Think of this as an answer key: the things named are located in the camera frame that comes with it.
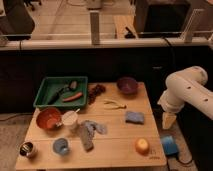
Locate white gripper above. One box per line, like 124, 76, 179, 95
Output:
157, 92, 184, 129

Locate blue sponge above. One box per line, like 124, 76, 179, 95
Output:
125, 111, 144, 124

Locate purple bowl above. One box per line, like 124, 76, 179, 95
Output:
117, 77, 138, 95

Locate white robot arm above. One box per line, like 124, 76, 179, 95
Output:
157, 66, 213, 129

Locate orange bowl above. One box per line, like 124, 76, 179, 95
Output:
36, 107, 62, 130

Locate blue box on floor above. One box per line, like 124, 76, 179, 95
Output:
161, 136, 179, 156

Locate orange fruit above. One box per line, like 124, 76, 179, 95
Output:
135, 138, 149, 155

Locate wooden table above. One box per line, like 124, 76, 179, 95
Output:
15, 83, 166, 171

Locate dark red grapes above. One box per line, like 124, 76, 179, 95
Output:
88, 84, 106, 104

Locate grey blue cloth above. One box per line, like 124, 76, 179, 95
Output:
78, 120, 107, 152

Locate white cup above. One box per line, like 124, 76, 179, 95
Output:
62, 111, 78, 130

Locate red chili pepper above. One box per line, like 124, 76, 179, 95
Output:
62, 92, 83, 102

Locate blue cup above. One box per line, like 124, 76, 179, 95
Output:
53, 138, 69, 156

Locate green plastic tray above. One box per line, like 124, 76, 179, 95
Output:
34, 76, 88, 110

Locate metal cup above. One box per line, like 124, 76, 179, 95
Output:
19, 142, 37, 158

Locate black office chair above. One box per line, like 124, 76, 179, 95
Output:
0, 0, 35, 41

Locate black handled kitchen tool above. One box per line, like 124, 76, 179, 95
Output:
47, 81, 78, 105

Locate grey metal post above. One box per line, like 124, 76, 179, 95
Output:
90, 10, 100, 45

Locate white horizontal rail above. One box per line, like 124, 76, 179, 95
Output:
0, 37, 210, 51

